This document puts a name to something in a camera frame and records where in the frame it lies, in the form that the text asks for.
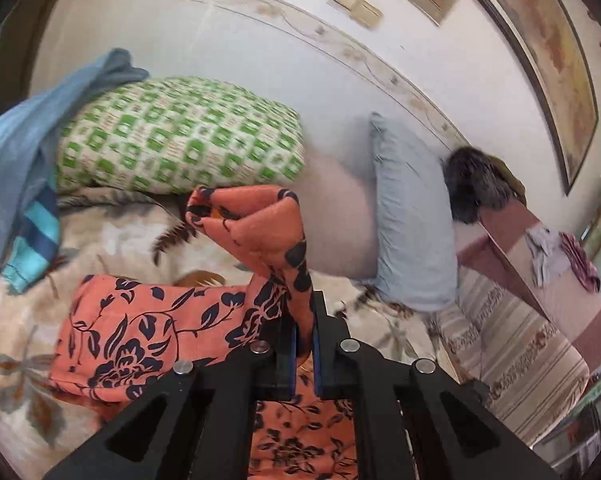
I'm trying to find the light blue cloth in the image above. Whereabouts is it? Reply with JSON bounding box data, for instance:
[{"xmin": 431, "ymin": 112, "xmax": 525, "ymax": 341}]
[{"xmin": 0, "ymin": 49, "xmax": 150, "ymax": 306}]

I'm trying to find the small purple cloth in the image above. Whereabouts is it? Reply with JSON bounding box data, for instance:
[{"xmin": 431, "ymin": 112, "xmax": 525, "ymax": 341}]
[{"xmin": 559, "ymin": 232, "xmax": 601, "ymax": 293}]

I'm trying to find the dark furry cloth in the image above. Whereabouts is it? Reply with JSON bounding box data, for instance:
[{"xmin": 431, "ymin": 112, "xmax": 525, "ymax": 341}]
[{"xmin": 443, "ymin": 146, "xmax": 513, "ymax": 225}]

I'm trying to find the striped floral bed sheet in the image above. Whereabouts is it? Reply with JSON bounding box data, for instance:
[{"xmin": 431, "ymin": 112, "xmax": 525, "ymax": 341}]
[{"xmin": 433, "ymin": 265, "xmax": 591, "ymax": 448}]

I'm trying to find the green checkered pillow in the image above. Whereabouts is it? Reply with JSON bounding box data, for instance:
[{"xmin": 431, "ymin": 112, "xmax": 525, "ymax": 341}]
[{"xmin": 55, "ymin": 76, "xmax": 306, "ymax": 196}]

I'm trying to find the leaf printed blanket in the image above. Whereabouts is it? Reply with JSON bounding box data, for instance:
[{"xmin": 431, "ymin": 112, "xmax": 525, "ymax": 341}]
[{"xmin": 0, "ymin": 187, "xmax": 461, "ymax": 461}]

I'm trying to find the beige wall switch panel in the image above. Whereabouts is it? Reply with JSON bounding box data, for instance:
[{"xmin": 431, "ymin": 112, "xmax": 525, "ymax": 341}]
[{"xmin": 327, "ymin": 0, "xmax": 383, "ymax": 30}]

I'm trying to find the orange floral garment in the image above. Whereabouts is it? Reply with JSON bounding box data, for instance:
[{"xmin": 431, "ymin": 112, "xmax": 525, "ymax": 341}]
[{"xmin": 48, "ymin": 186, "xmax": 361, "ymax": 480}]

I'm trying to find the framed wall picture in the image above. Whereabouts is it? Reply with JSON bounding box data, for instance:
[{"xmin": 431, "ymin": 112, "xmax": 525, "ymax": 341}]
[{"xmin": 467, "ymin": 0, "xmax": 601, "ymax": 197}]

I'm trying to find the mauve bed headboard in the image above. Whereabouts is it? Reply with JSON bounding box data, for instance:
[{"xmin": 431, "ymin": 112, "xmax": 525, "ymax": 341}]
[{"xmin": 300, "ymin": 155, "xmax": 601, "ymax": 376}]

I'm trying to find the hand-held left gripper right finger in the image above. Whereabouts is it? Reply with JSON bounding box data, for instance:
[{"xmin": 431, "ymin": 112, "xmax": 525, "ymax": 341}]
[{"xmin": 311, "ymin": 290, "xmax": 561, "ymax": 480}]

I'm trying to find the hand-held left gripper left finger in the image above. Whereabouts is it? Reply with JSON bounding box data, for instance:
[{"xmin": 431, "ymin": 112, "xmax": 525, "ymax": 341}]
[{"xmin": 43, "ymin": 305, "xmax": 301, "ymax": 480}]

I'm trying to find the grey-blue pillow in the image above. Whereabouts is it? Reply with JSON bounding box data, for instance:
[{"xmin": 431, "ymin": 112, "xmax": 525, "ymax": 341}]
[{"xmin": 369, "ymin": 112, "xmax": 460, "ymax": 313}]

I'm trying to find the olive cloth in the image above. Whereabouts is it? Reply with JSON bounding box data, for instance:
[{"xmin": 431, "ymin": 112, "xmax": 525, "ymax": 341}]
[{"xmin": 490, "ymin": 156, "xmax": 527, "ymax": 206}]

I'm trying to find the turquoise striped cloth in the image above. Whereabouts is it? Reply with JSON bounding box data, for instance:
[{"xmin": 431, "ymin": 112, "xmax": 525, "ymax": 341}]
[{"xmin": 0, "ymin": 187, "xmax": 61, "ymax": 295}]

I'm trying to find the small grey cloth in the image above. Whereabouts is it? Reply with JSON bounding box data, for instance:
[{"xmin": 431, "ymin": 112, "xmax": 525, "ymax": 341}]
[{"xmin": 525, "ymin": 226, "xmax": 568, "ymax": 288}]

